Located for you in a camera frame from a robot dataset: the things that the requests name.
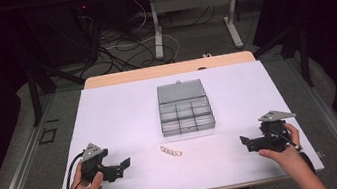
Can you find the white desk with metal legs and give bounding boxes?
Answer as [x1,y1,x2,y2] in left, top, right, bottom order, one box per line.
[127,0,288,65]

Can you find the clear plastic compartment box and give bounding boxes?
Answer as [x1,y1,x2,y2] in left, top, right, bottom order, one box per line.
[154,74,217,139]

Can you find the black computer tower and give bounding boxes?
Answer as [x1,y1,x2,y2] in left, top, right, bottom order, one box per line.
[26,0,104,72]

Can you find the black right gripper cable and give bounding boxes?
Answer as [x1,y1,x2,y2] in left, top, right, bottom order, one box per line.
[267,125,302,156]

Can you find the white table mat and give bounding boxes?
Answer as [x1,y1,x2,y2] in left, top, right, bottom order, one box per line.
[39,53,326,189]

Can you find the black floor socket frame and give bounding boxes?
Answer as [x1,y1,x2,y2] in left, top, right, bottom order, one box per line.
[36,126,60,146]

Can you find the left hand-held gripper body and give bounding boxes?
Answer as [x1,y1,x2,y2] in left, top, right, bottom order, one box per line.
[77,140,114,186]

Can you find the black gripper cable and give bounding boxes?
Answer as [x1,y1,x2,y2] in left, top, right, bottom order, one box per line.
[58,151,90,189]
[267,125,302,156]

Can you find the black metal stand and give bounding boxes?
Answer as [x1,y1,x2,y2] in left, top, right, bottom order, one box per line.
[248,17,316,95]
[18,30,92,128]

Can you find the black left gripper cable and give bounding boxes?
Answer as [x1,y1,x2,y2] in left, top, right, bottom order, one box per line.
[58,151,90,189]

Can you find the person's right hand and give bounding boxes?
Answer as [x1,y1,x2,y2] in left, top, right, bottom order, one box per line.
[253,121,307,180]

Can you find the tangle of floor cables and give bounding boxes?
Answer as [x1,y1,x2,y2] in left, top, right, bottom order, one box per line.
[75,0,230,78]

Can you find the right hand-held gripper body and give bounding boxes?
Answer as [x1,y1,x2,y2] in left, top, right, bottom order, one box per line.
[255,106,302,156]

